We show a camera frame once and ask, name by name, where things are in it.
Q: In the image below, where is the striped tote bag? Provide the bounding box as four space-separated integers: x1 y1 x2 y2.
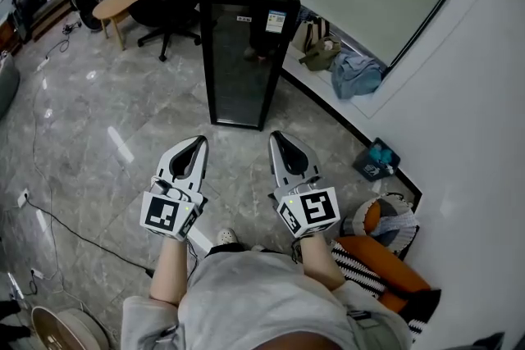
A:
291 17 331 54

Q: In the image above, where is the person's white shoe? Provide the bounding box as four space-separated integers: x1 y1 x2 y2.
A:
215 227 240 248

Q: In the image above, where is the black glass fridge door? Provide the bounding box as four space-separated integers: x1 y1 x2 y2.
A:
199 0 299 132

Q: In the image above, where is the black window frame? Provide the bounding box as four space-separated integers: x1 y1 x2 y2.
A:
381 0 492 71

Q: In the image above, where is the grey beanbag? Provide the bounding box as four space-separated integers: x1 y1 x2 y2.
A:
0 52 21 120

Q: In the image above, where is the dark box with teal items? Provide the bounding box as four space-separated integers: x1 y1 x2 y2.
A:
352 137 402 183

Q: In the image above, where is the person's right forearm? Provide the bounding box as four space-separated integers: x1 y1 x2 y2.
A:
296 233 346 294

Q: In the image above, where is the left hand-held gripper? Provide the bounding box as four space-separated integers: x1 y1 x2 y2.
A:
139 135 209 243

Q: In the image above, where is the olive green bag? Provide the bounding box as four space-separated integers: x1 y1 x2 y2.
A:
298 36 343 72

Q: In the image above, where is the blue cloth bundle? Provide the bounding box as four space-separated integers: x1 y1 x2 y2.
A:
329 48 384 101

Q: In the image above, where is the black floor cable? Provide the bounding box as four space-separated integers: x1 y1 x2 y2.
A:
23 195 156 276

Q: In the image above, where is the orange cushion with striped cloth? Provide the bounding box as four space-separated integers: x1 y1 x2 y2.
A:
330 234 442 335

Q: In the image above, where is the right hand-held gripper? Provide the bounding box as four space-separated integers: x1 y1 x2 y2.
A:
267 130 341 239

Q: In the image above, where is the person's left forearm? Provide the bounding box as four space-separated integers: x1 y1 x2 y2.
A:
148 234 194 307

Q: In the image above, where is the woven basket with clothes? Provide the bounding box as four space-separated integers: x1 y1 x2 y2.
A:
341 192 421 260

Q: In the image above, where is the person's grey shirt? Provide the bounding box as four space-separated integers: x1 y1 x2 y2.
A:
120 248 413 350

